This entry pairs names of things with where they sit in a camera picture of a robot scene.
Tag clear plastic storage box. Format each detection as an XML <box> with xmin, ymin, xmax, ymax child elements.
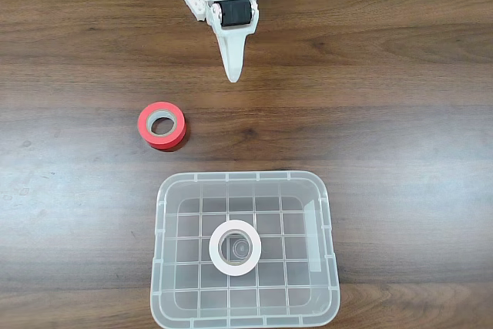
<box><xmin>149</xmin><ymin>170</ymin><xmax>341</xmax><ymax>329</ymax></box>

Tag red tape roll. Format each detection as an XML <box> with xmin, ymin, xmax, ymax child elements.
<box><xmin>136</xmin><ymin>101</ymin><xmax>189</xmax><ymax>152</ymax></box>

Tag white tape roll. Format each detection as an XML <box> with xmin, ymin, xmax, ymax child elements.
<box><xmin>208</xmin><ymin>220</ymin><xmax>263</xmax><ymax>277</ymax></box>

